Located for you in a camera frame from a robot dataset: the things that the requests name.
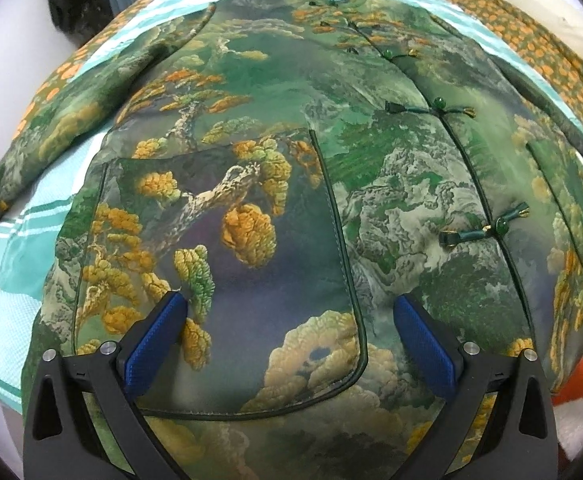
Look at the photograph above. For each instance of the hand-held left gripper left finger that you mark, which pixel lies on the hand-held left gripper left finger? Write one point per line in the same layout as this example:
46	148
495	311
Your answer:
154	345

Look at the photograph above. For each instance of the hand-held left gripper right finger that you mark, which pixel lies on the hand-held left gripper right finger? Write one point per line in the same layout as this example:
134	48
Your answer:
429	345

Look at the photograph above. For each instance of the green landscape print jacket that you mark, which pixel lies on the green landscape print jacket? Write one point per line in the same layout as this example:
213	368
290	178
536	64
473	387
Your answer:
271	160

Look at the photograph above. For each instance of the orange white fleece cloth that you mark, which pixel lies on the orange white fleece cloth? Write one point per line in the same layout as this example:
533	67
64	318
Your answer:
581	385

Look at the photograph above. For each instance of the teal plaid blanket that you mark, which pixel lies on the teal plaid blanket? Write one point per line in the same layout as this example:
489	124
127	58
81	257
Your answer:
11	270

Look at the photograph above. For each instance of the orange floral bedsheet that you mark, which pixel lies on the orange floral bedsheet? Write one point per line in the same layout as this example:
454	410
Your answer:
64	70

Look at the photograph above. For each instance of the orange floral quilt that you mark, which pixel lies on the orange floral quilt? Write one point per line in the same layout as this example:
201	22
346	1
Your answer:
536	45

